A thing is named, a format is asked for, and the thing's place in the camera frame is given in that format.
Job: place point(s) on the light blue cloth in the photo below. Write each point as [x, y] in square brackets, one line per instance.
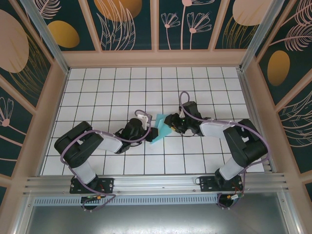
[162, 132]

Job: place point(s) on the short aluminium frame post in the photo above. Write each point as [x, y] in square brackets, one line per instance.
[290, 214]
[24, 214]

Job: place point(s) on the black base plate right arm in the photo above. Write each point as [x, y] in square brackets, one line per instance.
[207, 185]

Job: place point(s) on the tall aluminium corner post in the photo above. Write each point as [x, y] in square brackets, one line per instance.
[46, 39]
[260, 34]

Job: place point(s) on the grey metal sheet panel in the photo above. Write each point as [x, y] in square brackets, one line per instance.
[156, 219]

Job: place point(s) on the long aluminium mounting rail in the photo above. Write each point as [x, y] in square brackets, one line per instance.
[156, 182]

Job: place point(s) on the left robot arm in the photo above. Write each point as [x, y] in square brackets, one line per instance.
[78, 143]

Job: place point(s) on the small circuit board with connector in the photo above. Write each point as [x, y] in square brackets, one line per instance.
[234, 197]
[91, 197]

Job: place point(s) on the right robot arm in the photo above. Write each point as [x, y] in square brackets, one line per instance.
[246, 143]

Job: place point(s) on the black base plate left arm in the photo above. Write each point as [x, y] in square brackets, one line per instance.
[107, 185]

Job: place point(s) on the aluminium side rail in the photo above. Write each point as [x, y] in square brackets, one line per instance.
[253, 109]

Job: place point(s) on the yellow connector right gripper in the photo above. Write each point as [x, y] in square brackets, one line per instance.
[173, 128]

